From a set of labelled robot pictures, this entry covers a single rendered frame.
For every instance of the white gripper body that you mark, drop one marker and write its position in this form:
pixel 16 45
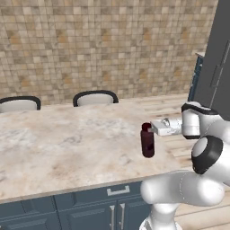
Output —
pixel 167 127

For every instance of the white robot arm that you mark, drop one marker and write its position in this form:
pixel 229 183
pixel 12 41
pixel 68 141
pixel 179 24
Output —
pixel 182 188

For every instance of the dark red juice bottle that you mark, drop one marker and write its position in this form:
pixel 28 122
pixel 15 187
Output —
pixel 147 143

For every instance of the blue cabinet run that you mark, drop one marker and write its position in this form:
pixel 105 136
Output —
pixel 196 77

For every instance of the blue cabinet door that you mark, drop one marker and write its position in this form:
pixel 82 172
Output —
pixel 27 223
pixel 86 217
pixel 134 215

